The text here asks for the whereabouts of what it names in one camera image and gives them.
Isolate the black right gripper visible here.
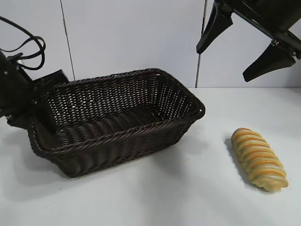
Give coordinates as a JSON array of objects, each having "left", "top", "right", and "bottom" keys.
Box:
[{"left": 196, "top": 0, "right": 301, "bottom": 82}]

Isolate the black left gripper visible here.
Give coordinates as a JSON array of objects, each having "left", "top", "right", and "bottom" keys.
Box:
[{"left": 0, "top": 50, "right": 68, "bottom": 129}]

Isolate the dark brown woven basket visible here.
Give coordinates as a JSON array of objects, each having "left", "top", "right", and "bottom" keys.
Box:
[{"left": 27, "top": 67, "right": 206, "bottom": 179}]

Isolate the long striped bread loaf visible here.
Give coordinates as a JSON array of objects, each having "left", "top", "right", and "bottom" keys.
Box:
[{"left": 230, "top": 128, "right": 289, "bottom": 190}]

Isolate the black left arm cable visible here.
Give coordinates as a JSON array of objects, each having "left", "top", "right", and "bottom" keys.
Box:
[{"left": 0, "top": 16, "right": 47, "bottom": 71}]

